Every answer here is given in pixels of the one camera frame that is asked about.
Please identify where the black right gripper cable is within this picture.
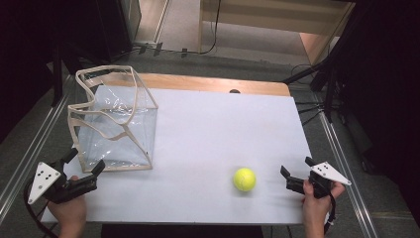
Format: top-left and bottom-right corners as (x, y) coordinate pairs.
(324, 192), (338, 235)

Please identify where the black metal stand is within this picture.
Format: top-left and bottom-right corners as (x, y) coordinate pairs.
(50, 44), (64, 108)
(281, 0), (368, 123)

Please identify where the person's right hand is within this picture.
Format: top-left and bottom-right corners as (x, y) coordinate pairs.
(301, 179), (347, 226)

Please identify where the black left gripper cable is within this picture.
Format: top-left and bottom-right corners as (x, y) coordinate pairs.
(23, 179), (59, 238)

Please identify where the person's left hand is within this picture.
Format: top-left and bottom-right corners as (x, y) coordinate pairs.
(47, 175), (88, 232)

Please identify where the black floor cable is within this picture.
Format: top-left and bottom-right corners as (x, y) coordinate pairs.
(157, 0), (223, 57)

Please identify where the clear plastic bag beige trim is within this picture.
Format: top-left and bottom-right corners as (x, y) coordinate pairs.
(66, 64), (159, 174)

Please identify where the black cabinet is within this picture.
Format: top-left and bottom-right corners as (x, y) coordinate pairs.
(94, 0), (134, 64)

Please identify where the yellow tennis ball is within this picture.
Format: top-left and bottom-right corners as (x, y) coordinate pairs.
(233, 167), (258, 193)

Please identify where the aluminium frame rail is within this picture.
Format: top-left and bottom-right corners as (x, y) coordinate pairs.
(0, 77), (74, 216)
(317, 110), (380, 238)

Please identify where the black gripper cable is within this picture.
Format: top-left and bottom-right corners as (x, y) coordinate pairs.
(324, 192), (338, 235)
(23, 179), (59, 238)

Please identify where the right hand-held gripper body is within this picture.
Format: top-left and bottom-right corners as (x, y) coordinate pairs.
(285, 161), (353, 199)

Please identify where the beige wooden furniture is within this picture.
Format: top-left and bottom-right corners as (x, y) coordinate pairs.
(197, 0), (357, 66)

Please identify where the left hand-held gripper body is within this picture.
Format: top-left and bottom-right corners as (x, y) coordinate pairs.
(27, 159), (99, 205)

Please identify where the white table mat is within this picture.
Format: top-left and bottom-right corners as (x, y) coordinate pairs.
(41, 84), (331, 226)

